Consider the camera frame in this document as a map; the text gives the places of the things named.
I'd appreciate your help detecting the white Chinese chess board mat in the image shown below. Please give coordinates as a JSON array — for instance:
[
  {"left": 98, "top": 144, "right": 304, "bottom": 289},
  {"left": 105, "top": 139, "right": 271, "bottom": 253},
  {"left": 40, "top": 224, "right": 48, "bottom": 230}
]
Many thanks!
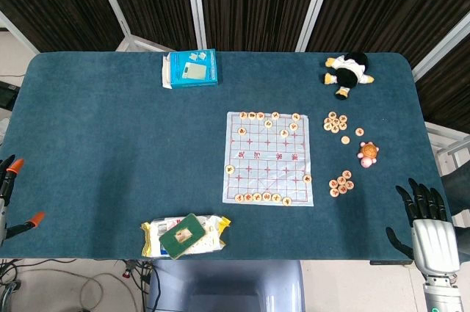
[{"left": 221, "top": 111, "right": 315, "bottom": 207}]

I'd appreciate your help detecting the black electronic device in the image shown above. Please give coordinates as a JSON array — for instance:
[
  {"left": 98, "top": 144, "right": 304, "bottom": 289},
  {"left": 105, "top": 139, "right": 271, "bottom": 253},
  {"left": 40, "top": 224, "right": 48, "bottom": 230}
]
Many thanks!
[{"left": 0, "top": 82, "right": 19, "bottom": 109}]

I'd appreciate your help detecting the teal felt table mat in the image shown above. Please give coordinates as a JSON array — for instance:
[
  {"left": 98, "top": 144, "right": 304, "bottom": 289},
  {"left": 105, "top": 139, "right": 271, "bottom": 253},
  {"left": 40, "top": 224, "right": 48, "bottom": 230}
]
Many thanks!
[{"left": 0, "top": 51, "right": 458, "bottom": 261}]

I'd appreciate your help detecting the green yellow scouring sponge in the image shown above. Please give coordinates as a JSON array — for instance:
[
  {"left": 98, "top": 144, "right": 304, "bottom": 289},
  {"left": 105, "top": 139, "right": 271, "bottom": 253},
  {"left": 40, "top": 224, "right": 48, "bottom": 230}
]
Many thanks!
[{"left": 158, "top": 212, "right": 207, "bottom": 261}]

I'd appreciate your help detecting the pink orange turtle toy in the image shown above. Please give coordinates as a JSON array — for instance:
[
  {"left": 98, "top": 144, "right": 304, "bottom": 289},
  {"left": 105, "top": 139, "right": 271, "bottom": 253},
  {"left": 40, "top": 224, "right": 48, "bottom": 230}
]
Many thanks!
[{"left": 358, "top": 141, "right": 380, "bottom": 169}]

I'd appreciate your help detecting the white floor cable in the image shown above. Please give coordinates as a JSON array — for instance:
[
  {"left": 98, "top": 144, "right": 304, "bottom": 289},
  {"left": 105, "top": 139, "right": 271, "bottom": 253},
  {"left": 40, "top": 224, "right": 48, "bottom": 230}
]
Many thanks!
[{"left": 65, "top": 271, "right": 140, "bottom": 312}]

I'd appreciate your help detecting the white yellow wipes pack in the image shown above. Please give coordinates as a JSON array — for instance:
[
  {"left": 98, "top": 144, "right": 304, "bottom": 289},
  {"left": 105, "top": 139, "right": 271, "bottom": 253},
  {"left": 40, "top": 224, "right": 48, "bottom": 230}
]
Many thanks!
[{"left": 140, "top": 215, "right": 232, "bottom": 258}]

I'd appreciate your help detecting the blue cardboard scale box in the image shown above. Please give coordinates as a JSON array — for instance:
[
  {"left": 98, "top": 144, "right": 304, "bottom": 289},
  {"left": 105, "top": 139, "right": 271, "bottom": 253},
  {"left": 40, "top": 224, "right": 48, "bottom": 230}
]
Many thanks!
[{"left": 162, "top": 48, "right": 219, "bottom": 90}]

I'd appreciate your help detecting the black floor cable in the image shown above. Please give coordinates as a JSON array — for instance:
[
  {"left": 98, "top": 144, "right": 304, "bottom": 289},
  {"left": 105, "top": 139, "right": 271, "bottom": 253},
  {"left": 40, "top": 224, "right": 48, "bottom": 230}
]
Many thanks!
[{"left": 128, "top": 260, "right": 162, "bottom": 312}]

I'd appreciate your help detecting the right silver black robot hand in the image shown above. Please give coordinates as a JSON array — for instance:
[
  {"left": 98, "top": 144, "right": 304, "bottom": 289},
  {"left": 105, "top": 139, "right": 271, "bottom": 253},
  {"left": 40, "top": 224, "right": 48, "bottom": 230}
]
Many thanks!
[{"left": 385, "top": 178, "right": 462, "bottom": 286}]

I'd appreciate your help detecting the white metal rack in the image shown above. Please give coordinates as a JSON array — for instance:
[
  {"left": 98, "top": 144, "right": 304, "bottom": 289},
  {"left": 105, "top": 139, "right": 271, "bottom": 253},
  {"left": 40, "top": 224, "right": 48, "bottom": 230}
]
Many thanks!
[{"left": 425, "top": 120, "right": 470, "bottom": 177}]

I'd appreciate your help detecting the dark grey fabric bundle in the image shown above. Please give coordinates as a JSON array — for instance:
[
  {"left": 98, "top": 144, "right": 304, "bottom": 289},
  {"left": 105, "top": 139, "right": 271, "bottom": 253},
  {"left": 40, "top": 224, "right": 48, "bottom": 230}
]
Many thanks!
[{"left": 439, "top": 170, "right": 470, "bottom": 217}]

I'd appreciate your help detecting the blue-grey robot torso cover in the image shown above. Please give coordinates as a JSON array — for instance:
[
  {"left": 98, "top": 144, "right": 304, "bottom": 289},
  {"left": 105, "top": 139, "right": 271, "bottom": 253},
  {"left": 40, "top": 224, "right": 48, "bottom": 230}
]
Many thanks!
[{"left": 146, "top": 260, "right": 306, "bottom": 312}]

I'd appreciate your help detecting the left orange-tipped robot hand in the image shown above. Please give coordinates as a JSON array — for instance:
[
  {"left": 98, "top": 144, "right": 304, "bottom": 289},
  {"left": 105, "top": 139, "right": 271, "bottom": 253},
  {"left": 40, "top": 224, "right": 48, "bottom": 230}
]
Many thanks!
[{"left": 0, "top": 153, "right": 46, "bottom": 249}]

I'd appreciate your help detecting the white partition base foot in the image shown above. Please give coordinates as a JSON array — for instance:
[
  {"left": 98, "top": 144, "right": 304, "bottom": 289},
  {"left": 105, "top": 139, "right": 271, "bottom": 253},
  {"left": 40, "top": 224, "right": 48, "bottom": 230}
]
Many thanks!
[{"left": 115, "top": 31, "right": 177, "bottom": 53}]

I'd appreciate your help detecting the black white penguin plush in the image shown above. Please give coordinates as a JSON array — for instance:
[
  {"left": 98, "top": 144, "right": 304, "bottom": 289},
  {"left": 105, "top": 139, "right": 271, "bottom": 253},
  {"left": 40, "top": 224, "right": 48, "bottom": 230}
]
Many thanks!
[{"left": 322, "top": 51, "right": 375, "bottom": 101}]

